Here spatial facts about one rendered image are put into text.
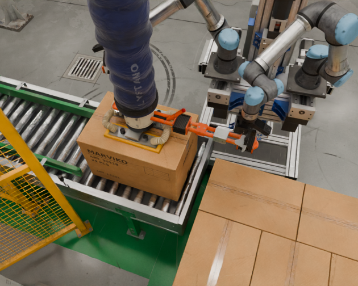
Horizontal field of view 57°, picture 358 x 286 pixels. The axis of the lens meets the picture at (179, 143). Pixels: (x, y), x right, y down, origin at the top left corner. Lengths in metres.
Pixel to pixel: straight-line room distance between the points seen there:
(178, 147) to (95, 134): 0.48
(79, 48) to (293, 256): 3.10
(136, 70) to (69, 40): 2.78
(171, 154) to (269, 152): 1.16
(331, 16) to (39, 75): 3.01
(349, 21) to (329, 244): 1.24
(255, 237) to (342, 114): 1.82
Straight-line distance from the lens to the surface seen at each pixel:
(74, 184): 2.21
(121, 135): 1.86
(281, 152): 2.77
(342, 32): 1.55
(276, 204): 2.16
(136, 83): 1.52
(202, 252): 1.99
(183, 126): 1.70
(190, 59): 3.70
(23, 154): 1.75
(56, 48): 4.12
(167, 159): 1.77
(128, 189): 2.16
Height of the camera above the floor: 2.46
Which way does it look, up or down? 56 degrees down
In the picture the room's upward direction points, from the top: 2 degrees counter-clockwise
